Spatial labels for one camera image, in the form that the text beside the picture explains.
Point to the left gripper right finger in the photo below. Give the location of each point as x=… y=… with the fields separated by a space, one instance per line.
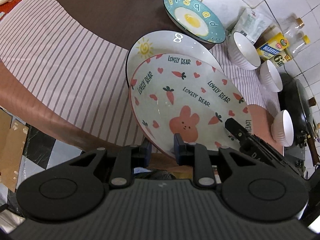
x=196 y=156

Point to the black wok with lid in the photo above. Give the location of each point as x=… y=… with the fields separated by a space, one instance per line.
x=293 y=98

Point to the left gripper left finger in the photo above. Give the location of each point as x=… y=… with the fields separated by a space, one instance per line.
x=128 y=158

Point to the yellow label cooking wine bottle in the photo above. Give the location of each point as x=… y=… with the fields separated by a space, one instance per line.
x=281 y=39

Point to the large white ribbed bowl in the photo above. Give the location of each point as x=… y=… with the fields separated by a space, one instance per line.
x=242 y=53

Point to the clear white vinegar bottle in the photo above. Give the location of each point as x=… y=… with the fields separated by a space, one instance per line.
x=297 y=43

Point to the pink bunny carrot plate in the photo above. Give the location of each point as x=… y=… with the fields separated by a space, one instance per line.
x=173 y=93

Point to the blue fried egg plate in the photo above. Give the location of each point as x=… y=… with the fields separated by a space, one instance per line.
x=196 y=19

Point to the small white ribbed bowl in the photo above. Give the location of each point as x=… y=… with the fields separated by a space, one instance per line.
x=282 y=129

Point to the white plastic seasoning bag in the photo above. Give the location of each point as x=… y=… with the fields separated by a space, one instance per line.
x=252 y=24

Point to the white sun plate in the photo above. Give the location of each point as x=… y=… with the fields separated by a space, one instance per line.
x=165 y=41

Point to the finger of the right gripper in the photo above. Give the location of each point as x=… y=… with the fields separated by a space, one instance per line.
x=236 y=132

